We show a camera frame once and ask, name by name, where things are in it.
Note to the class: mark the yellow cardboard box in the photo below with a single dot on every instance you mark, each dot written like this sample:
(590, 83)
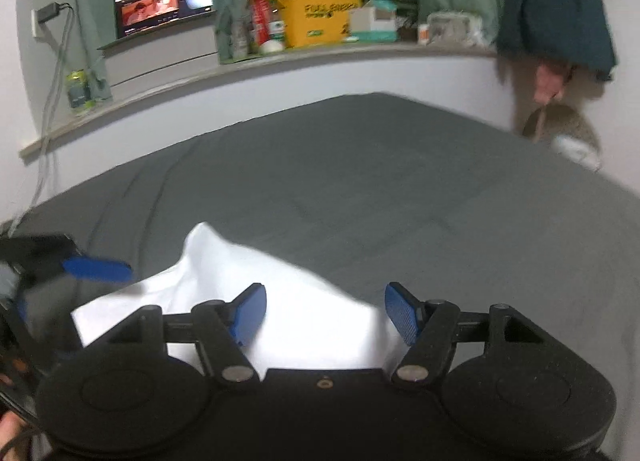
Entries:
(316, 22)

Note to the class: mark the white power adapter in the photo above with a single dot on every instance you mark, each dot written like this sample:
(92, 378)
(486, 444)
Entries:
(41, 16)

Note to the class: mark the dark teal hanging jacket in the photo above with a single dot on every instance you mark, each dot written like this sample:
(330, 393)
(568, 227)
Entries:
(574, 32)

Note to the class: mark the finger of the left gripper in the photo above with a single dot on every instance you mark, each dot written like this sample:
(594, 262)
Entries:
(105, 270)

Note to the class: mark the white teal box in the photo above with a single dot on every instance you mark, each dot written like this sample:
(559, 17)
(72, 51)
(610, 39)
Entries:
(384, 21)

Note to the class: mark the grey round wicker stool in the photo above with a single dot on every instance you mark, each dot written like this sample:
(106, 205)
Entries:
(566, 132)

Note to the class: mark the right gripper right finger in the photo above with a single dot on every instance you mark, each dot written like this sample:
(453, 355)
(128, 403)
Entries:
(405, 311)

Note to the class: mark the grey drawer box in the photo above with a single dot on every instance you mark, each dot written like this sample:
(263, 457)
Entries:
(158, 58)

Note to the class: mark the red snack bag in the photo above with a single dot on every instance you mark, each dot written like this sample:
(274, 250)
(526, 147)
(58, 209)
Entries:
(260, 17)

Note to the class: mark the dark grey bed sheet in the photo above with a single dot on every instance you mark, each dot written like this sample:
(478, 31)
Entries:
(357, 191)

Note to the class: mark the pink hanging cloth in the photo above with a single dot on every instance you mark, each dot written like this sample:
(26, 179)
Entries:
(550, 81)

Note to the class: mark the clear plastic container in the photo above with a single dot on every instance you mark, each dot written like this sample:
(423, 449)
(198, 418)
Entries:
(457, 28)

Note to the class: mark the person left hand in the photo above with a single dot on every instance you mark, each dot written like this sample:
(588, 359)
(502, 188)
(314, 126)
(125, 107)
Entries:
(11, 426)

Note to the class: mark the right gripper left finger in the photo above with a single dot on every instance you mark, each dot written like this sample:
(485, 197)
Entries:
(246, 313)

